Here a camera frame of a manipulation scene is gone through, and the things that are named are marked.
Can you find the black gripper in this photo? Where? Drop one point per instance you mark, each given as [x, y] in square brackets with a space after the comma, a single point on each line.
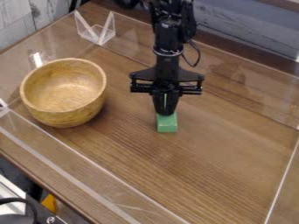
[184, 81]

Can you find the green rectangular block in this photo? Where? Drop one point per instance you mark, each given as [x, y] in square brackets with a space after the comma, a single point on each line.
[165, 118]

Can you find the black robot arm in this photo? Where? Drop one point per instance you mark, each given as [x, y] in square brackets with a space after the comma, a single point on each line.
[173, 26]

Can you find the brown wooden bowl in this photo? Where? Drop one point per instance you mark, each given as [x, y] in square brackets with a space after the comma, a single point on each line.
[64, 92]

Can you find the yellow object under table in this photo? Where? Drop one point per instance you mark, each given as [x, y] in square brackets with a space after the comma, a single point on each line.
[49, 203]

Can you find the clear acrylic corner bracket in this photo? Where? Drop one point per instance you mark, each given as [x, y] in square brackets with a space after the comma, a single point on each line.
[97, 34]

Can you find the clear acrylic enclosure wall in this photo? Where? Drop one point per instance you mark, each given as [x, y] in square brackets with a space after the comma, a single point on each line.
[123, 174]

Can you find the black device with cable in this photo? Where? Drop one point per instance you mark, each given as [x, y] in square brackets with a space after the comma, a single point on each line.
[21, 211]

